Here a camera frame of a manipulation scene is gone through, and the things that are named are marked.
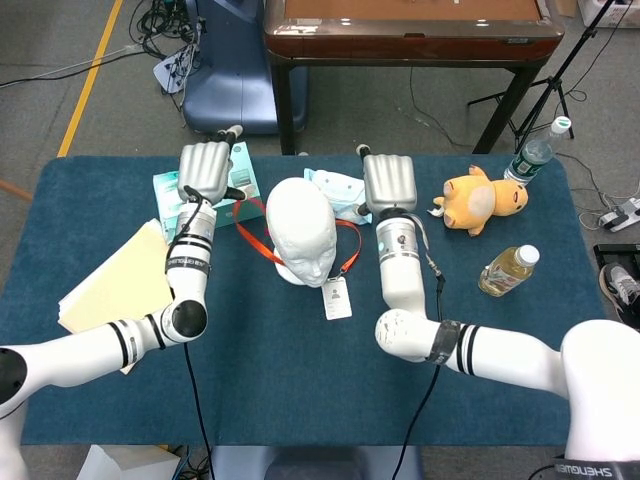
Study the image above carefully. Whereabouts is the brown mahjong table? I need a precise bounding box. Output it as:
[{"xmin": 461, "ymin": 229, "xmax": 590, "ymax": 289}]
[{"xmin": 262, "ymin": 0, "xmax": 566, "ymax": 156}]

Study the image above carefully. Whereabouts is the white socket board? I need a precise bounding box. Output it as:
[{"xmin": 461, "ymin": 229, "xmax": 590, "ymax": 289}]
[{"xmin": 152, "ymin": 44, "xmax": 201, "ymax": 95}]

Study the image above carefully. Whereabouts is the black cable bundle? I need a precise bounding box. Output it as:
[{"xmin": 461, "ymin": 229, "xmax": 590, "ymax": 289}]
[{"xmin": 128, "ymin": 0, "xmax": 209, "ymax": 96}]

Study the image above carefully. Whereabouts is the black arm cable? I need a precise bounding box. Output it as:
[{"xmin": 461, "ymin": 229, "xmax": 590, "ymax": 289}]
[
  {"xmin": 389, "ymin": 212, "xmax": 449, "ymax": 480},
  {"xmin": 164, "ymin": 185, "xmax": 216, "ymax": 480}
]

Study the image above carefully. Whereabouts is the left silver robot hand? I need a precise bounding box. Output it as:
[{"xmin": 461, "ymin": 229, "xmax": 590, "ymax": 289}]
[{"xmin": 177, "ymin": 124, "xmax": 247, "ymax": 206}]

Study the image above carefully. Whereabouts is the yellow tea bottle white cap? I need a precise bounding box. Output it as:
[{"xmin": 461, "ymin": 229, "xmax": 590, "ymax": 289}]
[{"xmin": 477, "ymin": 244, "xmax": 541, "ymax": 298}]

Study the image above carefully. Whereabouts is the clear water bottle green label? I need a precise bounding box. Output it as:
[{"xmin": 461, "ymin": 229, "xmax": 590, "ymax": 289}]
[{"xmin": 503, "ymin": 115, "xmax": 573, "ymax": 187}]

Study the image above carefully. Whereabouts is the light blue wet wipes pack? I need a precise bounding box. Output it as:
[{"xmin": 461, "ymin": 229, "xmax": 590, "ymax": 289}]
[{"xmin": 303, "ymin": 168, "xmax": 374, "ymax": 226}]

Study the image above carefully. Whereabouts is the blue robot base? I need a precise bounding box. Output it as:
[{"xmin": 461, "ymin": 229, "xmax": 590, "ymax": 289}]
[{"xmin": 208, "ymin": 445, "xmax": 426, "ymax": 480}]

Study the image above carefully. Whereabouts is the white paper box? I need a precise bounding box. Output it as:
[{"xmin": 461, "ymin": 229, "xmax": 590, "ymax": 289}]
[{"xmin": 79, "ymin": 444, "xmax": 181, "ymax": 480}]

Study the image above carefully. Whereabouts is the white power strip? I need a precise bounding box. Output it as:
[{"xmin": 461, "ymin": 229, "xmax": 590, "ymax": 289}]
[{"xmin": 598, "ymin": 197, "xmax": 640, "ymax": 234}]

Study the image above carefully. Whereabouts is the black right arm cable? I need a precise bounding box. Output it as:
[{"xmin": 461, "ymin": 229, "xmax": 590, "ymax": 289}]
[{"xmin": 389, "ymin": 212, "xmax": 449, "ymax": 480}]

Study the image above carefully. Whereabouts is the blue machine base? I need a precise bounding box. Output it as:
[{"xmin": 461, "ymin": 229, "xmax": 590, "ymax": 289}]
[{"xmin": 181, "ymin": 0, "xmax": 309, "ymax": 136}]

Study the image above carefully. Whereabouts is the orange lanyard with badge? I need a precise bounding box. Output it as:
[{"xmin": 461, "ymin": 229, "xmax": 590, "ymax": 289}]
[{"xmin": 233, "ymin": 197, "xmax": 363, "ymax": 321}]

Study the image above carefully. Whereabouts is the green wet wipes pack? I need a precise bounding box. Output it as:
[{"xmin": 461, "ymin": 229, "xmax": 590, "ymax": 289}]
[{"xmin": 152, "ymin": 170, "xmax": 185, "ymax": 245}]

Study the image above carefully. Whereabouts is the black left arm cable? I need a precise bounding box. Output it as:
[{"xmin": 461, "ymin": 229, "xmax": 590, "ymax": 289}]
[{"xmin": 164, "ymin": 185, "xmax": 216, "ymax": 480}]

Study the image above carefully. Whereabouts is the white storage box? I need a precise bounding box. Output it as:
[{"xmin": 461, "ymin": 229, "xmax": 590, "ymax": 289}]
[{"xmin": 577, "ymin": 0, "xmax": 640, "ymax": 30}]

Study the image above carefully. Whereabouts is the yellow plush toy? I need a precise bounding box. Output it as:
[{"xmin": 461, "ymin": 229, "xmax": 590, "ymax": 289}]
[{"xmin": 427, "ymin": 165, "xmax": 530, "ymax": 238}]

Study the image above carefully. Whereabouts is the black tripod stand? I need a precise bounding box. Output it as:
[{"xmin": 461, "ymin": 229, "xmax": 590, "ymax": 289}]
[{"xmin": 467, "ymin": 0, "xmax": 621, "ymax": 154}]

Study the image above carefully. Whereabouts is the black foot pedal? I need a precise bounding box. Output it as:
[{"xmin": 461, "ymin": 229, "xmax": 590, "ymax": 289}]
[{"xmin": 593, "ymin": 243, "xmax": 640, "ymax": 269}]

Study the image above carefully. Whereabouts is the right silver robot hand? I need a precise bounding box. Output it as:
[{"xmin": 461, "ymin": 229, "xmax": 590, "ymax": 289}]
[{"xmin": 355, "ymin": 143, "xmax": 419, "ymax": 216}]

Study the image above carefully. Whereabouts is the white foam mannequin head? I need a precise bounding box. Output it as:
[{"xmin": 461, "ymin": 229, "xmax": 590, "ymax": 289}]
[{"xmin": 265, "ymin": 177, "xmax": 339, "ymax": 289}]

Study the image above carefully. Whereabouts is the dark blue table mat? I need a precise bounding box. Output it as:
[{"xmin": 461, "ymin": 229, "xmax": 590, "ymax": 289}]
[{"xmin": 0, "ymin": 154, "xmax": 631, "ymax": 447}]

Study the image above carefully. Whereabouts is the grey black sneaker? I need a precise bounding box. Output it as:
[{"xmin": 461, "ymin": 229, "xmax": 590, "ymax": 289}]
[{"xmin": 601, "ymin": 263, "xmax": 640, "ymax": 332}]

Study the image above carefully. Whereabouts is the cream paper folder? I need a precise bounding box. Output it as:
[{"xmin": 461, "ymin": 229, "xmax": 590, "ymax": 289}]
[{"xmin": 57, "ymin": 217, "xmax": 177, "ymax": 376}]

